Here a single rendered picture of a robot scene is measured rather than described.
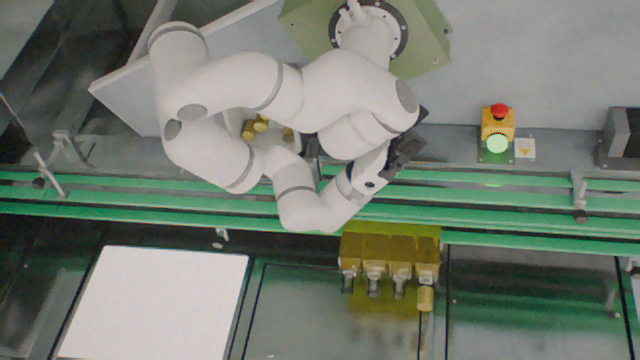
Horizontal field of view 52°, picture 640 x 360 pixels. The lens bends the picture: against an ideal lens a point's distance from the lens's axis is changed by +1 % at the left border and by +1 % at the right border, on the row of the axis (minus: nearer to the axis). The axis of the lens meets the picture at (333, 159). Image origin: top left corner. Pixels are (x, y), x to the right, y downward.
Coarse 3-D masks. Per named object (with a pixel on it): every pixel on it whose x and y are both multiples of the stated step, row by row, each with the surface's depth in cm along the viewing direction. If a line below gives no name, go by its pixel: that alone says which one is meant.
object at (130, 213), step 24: (72, 216) 173; (96, 216) 172; (120, 216) 171; (144, 216) 170; (168, 216) 170; (192, 216) 169; (216, 216) 168; (240, 216) 168; (264, 216) 167; (456, 240) 158; (480, 240) 157; (504, 240) 156; (528, 240) 156; (552, 240) 155; (576, 240) 155; (600, 240) 155; (624, 240) 154
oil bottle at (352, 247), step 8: (344, 224) 156; (352, 224) 156; (360, 224) 156; (344, 232) 155; (352, 232) 154; (360, 232) 154; (344, 240) 153; (352, 240) 153; (360, 240) 153; (344, 248) 152; (352, 248) 152; (360, 248) 151; (344, 256) 150; (352, 256) 150; (360, 256) 150; (344, 264) 149; (352, 264) 149; (360, 264) 150; (360, 272) 151
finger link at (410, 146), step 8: (408, 136) 105; (416, 136) 104; (400, 144) 106; (408, 144) 105; (416, 144) 104; (424, 144) 105; (400, 152) 106; (408, 152) 106; (416, 152) 106; (400, 160) 106; (400, 168) 106
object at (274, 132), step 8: (224, 112) 152; (232, 112) 155; (240, 112) 160; (248, 112) 161; (256, 112) 161; (232, 120) 156; (240, 120) 161; (272, 120) 162; (232, 128) 156; (240, 128) 162; (272, 128) 164; (280, 128) 164; (240, 136) 162; (256, 136) 163; (264, 136) 163; (272, 136) 163; (280, 136) 163; (296, 136) 155; (256, 144) 162; (280, 144) 161; (288, 144) 161; (296, 144) 157; (296, 152) 159
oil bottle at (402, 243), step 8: (392, 224) 155; (400, 224) 155; (408, 224) 155; (392, 232) 154; (400, 232) 153; (408, 232) 153; (392, 240) 152; (400, 240) 152; (408, 240) 152; (392, 248) 151; (400, 248) 151; (408, 248) 150; (392, 256) 149; (400, 256) 149; (408, 256) 149; (392, 264) 148; (400, 264) 148; (408, 264) 148; (392, 272) 148; (400, 272) 147; (408, 272) 147
